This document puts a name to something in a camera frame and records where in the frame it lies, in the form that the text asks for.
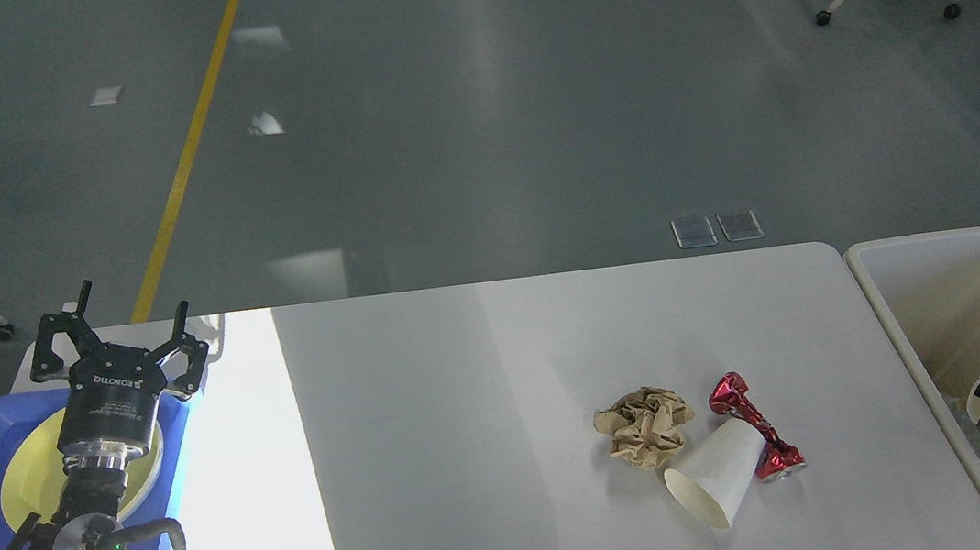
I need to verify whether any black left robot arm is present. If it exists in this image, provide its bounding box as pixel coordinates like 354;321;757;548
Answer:
3;280;209;550

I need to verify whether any yellow translucent plate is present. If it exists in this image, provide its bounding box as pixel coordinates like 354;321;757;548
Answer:
0;409;166;531

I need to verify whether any white plastic waste bin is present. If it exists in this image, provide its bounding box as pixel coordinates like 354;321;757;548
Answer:
845;226;980;496

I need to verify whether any floor socket cover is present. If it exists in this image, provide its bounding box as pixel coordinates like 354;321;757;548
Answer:
717;210;765;242
670;215;720;250

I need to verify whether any crumpled brown paper ball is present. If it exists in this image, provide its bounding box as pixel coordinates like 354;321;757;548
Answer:
592;386;695;471

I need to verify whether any right floor socket cover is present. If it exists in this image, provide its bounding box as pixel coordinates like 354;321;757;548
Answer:
717;210;765;242

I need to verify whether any left floor socket cover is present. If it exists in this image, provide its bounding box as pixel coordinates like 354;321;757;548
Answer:
670;215;720;250

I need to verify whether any red crumpled wrapper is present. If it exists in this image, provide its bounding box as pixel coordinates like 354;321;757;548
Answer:
707;371;806;482

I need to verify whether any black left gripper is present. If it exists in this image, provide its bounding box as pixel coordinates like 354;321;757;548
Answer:
20;269;222;477

